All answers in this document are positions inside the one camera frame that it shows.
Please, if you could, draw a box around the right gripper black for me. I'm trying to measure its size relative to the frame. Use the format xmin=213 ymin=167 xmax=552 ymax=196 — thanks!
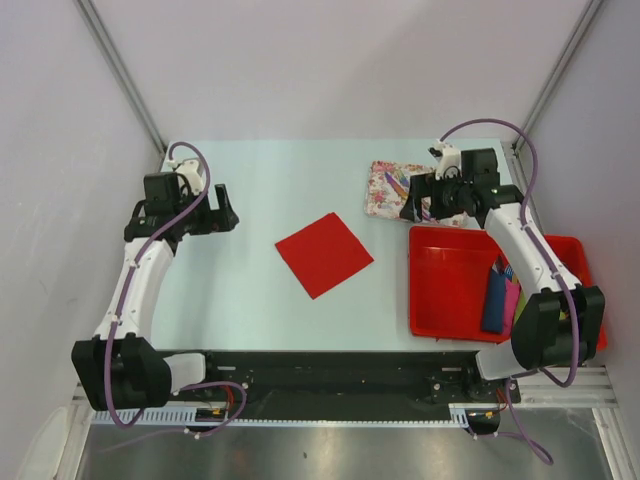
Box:
xmin=400 ymin=170 xmax=473 ymax=223

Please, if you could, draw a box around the red paper napkin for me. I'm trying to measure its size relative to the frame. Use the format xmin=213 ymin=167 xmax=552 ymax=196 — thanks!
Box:
xmin=275 ymin=212 xmax=374 ymax=299

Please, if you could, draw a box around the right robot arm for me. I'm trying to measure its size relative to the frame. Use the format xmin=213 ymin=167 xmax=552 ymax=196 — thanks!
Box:
xmin=400 ymin=141 xmax=605 ymax=401

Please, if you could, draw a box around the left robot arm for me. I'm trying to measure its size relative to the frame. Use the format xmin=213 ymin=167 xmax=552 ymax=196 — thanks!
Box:
xmin=71 ymin=159 xmax=239 ymax=411

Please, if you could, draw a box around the blue napkin roll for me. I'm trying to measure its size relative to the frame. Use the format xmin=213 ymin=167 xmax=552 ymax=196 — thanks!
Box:
xmin=481 ymin=268 xmax=509 ymax=335

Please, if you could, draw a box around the pink napkin roll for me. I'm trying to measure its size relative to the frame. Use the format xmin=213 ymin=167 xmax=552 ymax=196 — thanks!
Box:
xmin=502 ymin=279 xmax=520 ymax=336

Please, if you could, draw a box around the green napkin roll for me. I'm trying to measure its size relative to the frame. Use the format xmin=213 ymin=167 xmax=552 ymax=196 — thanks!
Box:
xmin=514 ymin=292 xmax=526 ymax=321

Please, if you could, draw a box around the floral cloth mat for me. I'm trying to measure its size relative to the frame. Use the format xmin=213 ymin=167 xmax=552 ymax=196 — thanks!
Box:
xmin=362 ymin=159 xmax=469 ymax=229

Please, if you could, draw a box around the red plastic bin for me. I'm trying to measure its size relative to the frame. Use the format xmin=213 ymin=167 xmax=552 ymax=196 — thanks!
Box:
xmin=408 ymin=225 xmax=609 ymax=352

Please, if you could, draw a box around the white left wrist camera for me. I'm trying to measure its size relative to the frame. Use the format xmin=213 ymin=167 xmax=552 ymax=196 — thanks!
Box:
xmin=167 ymin=158 xmax=206 ymax=196

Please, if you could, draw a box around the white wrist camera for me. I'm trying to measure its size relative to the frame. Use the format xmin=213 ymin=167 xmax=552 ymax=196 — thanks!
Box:
xmin=429 ymin=140 xmax=461 ymax=180
xmin=167 ymin=158 xmax=206 ymax=196

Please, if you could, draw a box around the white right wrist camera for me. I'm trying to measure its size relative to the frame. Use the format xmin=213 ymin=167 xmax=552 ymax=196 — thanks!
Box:
xmin=429 ymin=140 xmax=461 ymax=180

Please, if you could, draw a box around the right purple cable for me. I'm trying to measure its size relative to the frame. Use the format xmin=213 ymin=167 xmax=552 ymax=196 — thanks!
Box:
xmin=439 ymin=117 xmax=584 ymax=466

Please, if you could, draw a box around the purple cable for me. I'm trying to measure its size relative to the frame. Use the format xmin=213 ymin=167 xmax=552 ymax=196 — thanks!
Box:
xmin=439 ymin=117 xmax=584 ymax=466
xmin=102 ymin=141 xmax=249 ymax=454

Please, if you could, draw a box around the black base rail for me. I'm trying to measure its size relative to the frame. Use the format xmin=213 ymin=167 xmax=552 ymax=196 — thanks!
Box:
xmin=177 ymin=351 xmax=520 ymax=422

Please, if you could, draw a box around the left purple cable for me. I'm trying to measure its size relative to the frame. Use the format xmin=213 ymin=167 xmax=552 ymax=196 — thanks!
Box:
xmin=102 ymin=141 xmax=249 ymax=454

